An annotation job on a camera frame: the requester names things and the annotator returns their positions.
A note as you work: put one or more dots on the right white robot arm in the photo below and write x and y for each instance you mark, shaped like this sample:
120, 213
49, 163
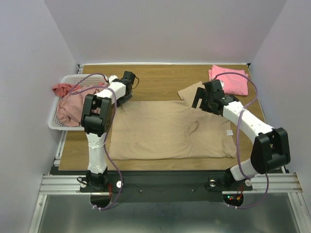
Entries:
234, 111

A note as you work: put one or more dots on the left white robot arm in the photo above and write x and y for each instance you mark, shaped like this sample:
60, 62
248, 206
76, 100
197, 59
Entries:
97, 118

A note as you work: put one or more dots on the red crumpled t shirt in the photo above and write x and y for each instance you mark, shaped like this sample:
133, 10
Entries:
62, 89

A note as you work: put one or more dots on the dusty pink crumpled t shirt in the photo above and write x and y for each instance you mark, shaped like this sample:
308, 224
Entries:
70, 107

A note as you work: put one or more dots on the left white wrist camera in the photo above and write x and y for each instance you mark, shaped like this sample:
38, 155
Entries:
112, 78

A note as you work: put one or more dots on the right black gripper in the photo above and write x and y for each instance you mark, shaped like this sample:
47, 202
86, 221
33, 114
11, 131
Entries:
202, 96

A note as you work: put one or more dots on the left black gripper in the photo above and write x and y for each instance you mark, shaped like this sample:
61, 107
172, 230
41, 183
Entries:
119, 102

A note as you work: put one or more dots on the beige t shirt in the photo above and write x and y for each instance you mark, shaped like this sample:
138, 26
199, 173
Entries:
156, 130

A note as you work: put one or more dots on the white plastic laundry basket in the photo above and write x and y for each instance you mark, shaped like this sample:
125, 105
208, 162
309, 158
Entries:
53, 122

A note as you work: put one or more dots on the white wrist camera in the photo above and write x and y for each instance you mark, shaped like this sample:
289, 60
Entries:
222, 84
112, 78

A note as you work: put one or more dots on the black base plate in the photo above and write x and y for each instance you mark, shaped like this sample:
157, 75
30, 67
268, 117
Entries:
165, 186

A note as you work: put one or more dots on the folded bright pink t shirt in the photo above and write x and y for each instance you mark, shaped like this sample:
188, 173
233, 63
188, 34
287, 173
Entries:
234, 84

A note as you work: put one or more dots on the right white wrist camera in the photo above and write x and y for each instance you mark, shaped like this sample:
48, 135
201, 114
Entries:
222, 84

